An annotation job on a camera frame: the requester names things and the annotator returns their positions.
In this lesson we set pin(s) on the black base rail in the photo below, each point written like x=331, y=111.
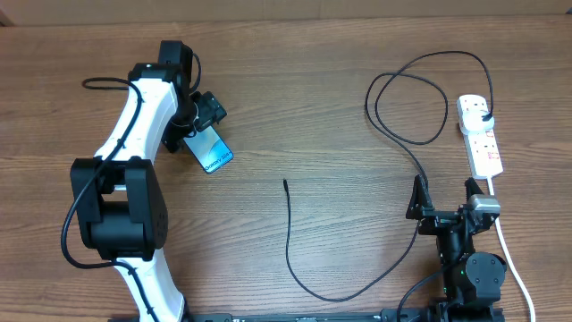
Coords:
x=385, y=315

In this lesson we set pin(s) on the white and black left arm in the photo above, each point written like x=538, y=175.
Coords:
x=117, y=198

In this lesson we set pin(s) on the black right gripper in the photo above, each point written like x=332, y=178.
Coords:
x=436, y=219

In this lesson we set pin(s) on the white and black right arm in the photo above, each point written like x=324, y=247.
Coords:
x=472, y=280

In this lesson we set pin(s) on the white power strip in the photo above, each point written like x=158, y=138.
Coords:
x=482, y=149

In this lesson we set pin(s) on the blue Galaxy smartphone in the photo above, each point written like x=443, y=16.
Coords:
x=209, y=149

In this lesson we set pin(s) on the white charger plug adapter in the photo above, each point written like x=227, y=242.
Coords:
x=472, y=122

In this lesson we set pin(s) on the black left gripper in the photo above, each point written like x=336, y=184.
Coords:
x=210, y=110

